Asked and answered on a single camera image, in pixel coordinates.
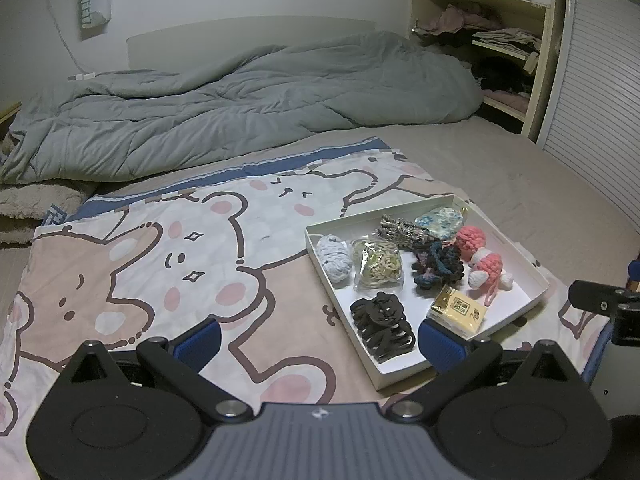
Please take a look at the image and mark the blue floral fabric pouch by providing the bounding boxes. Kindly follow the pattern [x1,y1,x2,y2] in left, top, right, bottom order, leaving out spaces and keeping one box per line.
[414,206,468,241]

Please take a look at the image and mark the braided tassel cord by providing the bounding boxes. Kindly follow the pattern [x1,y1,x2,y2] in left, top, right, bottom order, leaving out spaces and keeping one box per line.
[376,214,432,252]

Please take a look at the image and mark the white knit scrunchie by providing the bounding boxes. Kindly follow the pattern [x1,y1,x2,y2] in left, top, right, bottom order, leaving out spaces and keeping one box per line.
[316,235,353,288]

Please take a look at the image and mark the yellow packet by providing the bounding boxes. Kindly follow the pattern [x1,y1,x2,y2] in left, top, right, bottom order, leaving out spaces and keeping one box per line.
[426,284,490,338]

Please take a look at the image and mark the white wall hanging pocket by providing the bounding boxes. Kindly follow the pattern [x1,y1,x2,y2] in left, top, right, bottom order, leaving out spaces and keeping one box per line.
[77,0,112,41]

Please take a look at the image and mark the white headboard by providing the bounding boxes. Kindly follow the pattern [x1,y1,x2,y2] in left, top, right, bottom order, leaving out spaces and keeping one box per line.
[126,16,378,68]

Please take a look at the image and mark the dark hair claw clip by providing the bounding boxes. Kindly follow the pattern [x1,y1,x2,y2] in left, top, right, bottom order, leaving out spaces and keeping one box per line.
[349,291,417,363]

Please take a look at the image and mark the dark clothes pile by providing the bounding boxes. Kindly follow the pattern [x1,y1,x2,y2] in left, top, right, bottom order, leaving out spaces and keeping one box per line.
[470,55,533,96]

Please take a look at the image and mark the white louvered door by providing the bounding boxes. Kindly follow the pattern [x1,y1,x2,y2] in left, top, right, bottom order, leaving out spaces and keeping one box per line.
[537,0,640,236]

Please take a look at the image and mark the grey duvet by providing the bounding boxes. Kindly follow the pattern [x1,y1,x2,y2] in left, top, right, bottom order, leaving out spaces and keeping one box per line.
[0,30,483,186]

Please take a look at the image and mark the pink folded clothes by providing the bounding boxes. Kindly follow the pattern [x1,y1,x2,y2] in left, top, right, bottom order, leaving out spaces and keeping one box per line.
[482,89,531,113]

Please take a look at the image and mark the beige fluffy blanket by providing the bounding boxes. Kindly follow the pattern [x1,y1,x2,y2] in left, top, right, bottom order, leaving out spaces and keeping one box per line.
[0,182,98,246]

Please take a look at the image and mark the pink crumpled clothes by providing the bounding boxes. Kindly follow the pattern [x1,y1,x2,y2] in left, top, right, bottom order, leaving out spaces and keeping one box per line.
[412,4,506,36]

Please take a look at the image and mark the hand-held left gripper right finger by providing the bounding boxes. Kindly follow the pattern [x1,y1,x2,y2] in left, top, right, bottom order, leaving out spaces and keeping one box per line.
[387,321,583,421]

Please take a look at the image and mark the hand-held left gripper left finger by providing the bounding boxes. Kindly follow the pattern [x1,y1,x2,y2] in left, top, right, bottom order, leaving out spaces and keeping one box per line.
[60,317,253,421]

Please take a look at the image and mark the dark brown scrunchie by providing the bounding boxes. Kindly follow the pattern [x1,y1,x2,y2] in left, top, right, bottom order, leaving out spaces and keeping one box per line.
[411,241,466,291]

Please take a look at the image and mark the beige folded clothes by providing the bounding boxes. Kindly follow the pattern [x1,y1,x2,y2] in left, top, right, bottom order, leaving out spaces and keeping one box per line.
[472,29,543,56]

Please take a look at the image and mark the white shallow cardboard box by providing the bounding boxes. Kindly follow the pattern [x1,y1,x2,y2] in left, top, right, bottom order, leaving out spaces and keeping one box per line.
[304,194,551,392]

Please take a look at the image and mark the bear printed blanket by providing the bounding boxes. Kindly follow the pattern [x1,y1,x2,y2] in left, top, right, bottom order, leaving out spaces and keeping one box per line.
[0,135,616,441]

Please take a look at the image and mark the white charging cable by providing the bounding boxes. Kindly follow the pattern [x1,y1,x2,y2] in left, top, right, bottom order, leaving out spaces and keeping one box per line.
[37,0,88,78]

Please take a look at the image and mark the pink crochet doll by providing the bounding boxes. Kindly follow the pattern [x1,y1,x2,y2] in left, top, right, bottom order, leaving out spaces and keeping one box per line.
[454,225,516,307]

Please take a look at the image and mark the clear bag of rubber bands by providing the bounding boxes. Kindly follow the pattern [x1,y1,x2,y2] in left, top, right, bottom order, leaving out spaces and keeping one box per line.
[351,239,405,291]

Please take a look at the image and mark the cream open shelf unit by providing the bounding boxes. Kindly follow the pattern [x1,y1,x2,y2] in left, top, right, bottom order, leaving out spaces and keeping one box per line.
[409,0,556,137]

